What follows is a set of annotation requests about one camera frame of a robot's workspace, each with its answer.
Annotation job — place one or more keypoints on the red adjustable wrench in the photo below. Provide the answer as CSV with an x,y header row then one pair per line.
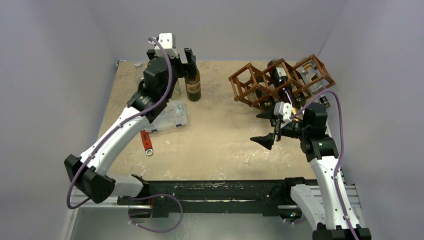
x,y
147,144

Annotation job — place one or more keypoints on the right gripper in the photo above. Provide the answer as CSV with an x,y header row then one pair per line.
x,y
278,128

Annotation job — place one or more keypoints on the red wine bottle gold cap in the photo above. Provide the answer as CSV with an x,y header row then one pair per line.
x,y
279,77

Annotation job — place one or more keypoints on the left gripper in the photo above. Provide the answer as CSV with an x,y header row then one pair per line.
x,y
182,66

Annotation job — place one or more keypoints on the dark bottle black cap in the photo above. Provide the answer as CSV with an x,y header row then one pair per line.
x,y
267,103

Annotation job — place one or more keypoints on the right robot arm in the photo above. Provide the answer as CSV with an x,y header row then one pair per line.
x,y
334,217

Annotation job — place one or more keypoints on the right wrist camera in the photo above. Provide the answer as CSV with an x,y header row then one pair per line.
x,y
283,111

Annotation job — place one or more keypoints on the wooden wine rack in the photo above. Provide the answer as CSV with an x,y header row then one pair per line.
x,y
251,85

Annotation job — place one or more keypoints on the clear plastic screw box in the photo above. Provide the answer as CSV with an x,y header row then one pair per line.
x,y
173,116

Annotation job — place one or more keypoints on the clear bottle black cap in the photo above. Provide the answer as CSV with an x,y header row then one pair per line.
x,y
309,74

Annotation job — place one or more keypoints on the dark bottle silver cap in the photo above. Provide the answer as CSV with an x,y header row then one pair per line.
x,y
193,85

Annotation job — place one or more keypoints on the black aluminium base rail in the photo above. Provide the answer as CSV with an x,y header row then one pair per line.
x,y
266,197

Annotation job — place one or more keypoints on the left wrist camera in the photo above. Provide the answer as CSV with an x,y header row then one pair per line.
x,y
167,42

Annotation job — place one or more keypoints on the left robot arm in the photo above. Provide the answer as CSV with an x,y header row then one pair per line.
x,y
88,171

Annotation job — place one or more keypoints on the clear glass bottle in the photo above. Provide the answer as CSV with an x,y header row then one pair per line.
x,y
176,91
139,76

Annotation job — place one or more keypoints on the green bottle silver neck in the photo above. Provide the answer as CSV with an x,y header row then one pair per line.
x,y
300,100

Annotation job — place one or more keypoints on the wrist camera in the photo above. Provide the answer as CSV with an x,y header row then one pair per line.
x,y
167,42
283,111

